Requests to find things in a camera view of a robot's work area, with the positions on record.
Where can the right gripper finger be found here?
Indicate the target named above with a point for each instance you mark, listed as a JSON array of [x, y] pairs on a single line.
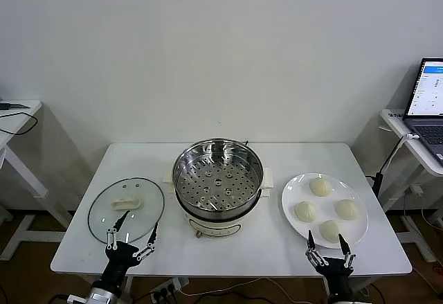
[[312, 252], [347, 257]]

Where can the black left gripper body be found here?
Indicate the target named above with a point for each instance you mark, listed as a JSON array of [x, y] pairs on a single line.
[[119, 259]]

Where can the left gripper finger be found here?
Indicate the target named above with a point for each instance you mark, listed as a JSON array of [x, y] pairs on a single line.
[[111, 238], [151, 241]]

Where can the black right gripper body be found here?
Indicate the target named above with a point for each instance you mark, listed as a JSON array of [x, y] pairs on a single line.
[[335, 273]]

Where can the white steamed baozi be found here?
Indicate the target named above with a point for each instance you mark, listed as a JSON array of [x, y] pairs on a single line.
[[322, 186], [330, 231], [305, 211], [347, 210]]

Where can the round glass lid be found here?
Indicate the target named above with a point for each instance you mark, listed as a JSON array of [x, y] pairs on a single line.
[[145, 196]]

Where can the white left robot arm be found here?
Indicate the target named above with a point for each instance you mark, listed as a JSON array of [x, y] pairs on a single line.
[[100, 293]]

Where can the stainless steel steamer basket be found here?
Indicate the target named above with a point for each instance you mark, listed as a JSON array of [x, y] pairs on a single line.
[[214, 179]]

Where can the white power strip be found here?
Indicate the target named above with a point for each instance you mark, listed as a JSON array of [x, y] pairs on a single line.
[[166, 288]]

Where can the white round plate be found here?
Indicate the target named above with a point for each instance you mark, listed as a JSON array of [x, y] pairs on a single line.
[[296, 193]]

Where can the cream electric cooker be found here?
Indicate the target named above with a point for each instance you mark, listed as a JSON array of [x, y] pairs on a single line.
[[214, 226]]

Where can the white laptop side table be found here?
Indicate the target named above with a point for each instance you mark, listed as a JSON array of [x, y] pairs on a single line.
[[394, 124]]

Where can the dark flat device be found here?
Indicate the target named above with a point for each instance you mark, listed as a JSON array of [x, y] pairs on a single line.
[[14, 105]]

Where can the grey open laptop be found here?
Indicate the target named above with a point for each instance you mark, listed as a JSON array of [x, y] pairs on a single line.
[[429, 86]]

